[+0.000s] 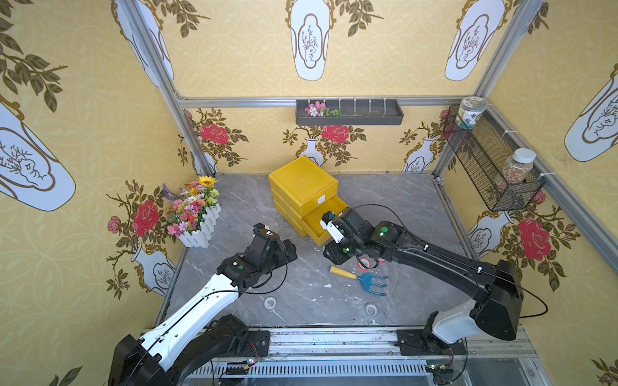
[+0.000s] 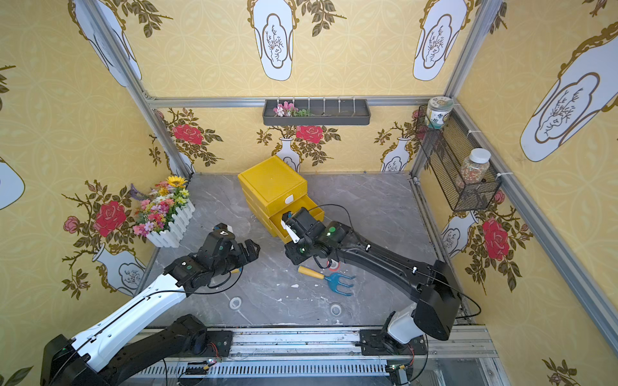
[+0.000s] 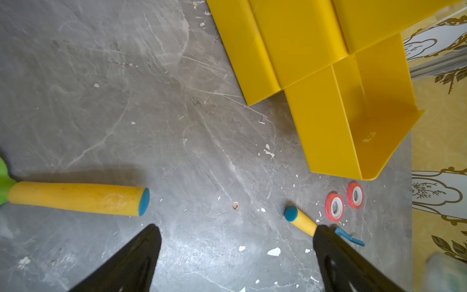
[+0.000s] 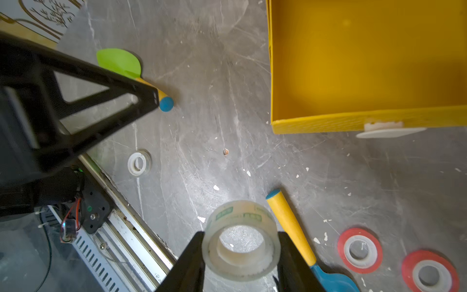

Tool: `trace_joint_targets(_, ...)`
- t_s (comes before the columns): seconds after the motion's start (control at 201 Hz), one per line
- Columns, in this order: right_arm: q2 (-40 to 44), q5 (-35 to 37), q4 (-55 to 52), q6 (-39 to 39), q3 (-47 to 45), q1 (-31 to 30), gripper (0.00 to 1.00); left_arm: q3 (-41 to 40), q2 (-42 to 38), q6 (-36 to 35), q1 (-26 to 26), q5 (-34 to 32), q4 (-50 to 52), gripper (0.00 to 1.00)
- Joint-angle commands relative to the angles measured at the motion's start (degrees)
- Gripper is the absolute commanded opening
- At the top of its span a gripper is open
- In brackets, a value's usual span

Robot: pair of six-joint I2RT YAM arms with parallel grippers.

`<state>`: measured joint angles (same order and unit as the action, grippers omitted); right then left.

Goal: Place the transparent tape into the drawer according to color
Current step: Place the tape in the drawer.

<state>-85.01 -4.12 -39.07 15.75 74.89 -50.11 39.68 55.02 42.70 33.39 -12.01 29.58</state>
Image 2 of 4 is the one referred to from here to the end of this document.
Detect red tape roll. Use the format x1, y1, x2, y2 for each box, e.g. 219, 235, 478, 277
328, 261, 340, 272

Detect clear tape roll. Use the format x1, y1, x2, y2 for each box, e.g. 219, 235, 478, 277
329, 303, 343, 316
229, 297, 242, 310

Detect yellow three-drawer cabinet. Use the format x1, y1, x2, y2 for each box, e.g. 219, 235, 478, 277
238, 156, 324, 243

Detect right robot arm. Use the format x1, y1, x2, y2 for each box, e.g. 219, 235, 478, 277
280, 207, 463, 344

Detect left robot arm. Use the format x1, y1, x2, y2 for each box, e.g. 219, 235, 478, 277
40, 224, 260, 385

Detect flowers in white fence planter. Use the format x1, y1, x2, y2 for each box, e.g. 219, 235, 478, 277
130, 175, 196, 248

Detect pink flowers in tray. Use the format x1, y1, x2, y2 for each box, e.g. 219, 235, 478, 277
273, 101, 311, 117

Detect jar with white lid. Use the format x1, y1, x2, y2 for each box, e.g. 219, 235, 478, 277
456, 148, 491, 189

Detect jar with green label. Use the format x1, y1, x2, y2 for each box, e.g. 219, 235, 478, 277
426, 96, 455, 130

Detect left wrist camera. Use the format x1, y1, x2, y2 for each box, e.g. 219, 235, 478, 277
213, 223, 235, 239

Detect blue rake with yellow handle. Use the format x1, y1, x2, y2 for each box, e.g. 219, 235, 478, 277
297, 265, 354, 297

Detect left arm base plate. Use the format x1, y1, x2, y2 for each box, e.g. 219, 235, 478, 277
168, 330, 233, 358

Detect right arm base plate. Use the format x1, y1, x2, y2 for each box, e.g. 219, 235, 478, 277
357, 329, 428, 356

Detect grey wall shelf tray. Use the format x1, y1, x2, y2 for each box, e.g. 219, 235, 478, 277
262, 97, 372, 126

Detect black wire wall basket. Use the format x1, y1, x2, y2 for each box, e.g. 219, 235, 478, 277
410, 105, 502, 212

